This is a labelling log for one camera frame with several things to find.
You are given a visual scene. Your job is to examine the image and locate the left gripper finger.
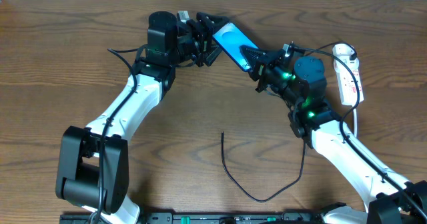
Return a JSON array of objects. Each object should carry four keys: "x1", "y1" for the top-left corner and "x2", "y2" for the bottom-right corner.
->
[
  {"x1": 196, "y1": 12, "x2": 230, "y2": 31},
  {"x1": 203, "y1": 45, "x2": 222, "y2": 67}
]

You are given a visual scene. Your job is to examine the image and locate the blue Galaxy smartphone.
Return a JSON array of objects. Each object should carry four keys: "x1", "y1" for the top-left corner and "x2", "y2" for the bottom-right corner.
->
[{"x1": 213, "y1": 22, "x2": 258, "y2": 72}]

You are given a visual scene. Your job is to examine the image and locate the black USB charging cable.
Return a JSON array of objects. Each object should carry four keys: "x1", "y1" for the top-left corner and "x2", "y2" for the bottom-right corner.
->
[{"x1": 220, "y1": 41, "x2": 358, "y2": 203}]

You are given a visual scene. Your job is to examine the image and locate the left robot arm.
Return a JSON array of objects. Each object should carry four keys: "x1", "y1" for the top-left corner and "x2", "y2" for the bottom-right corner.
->
[{"x1": 55, "y1": 11, "x2": 229, "y2": 223}]

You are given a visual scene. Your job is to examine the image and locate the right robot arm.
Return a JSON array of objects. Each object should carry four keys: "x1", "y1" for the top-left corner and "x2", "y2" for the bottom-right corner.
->
[{"x1": 239, "y1": 44, "x2": 426, "y2": 223}]

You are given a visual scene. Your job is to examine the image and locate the white USB charger plug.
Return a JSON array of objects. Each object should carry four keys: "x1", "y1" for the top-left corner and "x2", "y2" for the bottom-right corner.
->
[{"x1": 332, "y1": 43, "x2": 357, "y2": 61}]

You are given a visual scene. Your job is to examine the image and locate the white power strip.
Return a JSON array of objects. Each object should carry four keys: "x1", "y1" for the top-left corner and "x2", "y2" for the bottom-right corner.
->
[{"x1": 334, "y1": 55, "x2": 364, "y2": 106}]

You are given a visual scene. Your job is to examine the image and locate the white power strip cord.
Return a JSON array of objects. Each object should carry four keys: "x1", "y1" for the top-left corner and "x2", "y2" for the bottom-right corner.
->
[{"x1": 351, "y1": 104, "x2": 359, "y2": 138}]

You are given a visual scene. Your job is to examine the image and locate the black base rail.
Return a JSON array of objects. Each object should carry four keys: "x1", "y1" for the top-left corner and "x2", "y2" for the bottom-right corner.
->
[{"x1": 59, "y1": 211, "x2": 334, "y2": 224}]

